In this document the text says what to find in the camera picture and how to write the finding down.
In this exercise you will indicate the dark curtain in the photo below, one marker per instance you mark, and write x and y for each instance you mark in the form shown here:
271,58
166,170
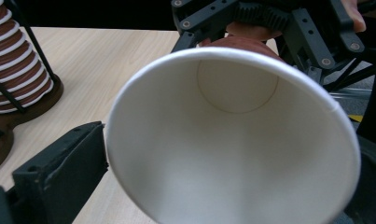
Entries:
98,12

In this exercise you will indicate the metal floor rail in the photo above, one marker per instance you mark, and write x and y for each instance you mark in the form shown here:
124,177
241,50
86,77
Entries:
350,93

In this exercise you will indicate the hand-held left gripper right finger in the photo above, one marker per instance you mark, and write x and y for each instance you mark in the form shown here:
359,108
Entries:
372,186

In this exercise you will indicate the brown cup holder black rods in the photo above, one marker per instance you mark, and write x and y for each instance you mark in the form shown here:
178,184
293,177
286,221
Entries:
48,99

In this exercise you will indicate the yellow black floor tape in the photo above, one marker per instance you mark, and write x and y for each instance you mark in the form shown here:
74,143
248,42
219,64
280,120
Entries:
356,118

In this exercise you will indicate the black metal stand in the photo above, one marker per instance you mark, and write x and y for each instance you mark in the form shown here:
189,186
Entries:
373,102

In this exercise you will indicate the white paper cup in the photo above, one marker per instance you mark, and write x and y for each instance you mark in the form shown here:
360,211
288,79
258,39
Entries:
232,140

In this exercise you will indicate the stack of brown paper cups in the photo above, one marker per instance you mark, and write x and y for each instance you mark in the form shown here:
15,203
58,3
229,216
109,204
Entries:
14,62

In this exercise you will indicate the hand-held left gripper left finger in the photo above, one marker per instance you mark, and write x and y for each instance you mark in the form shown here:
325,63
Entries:
58,174

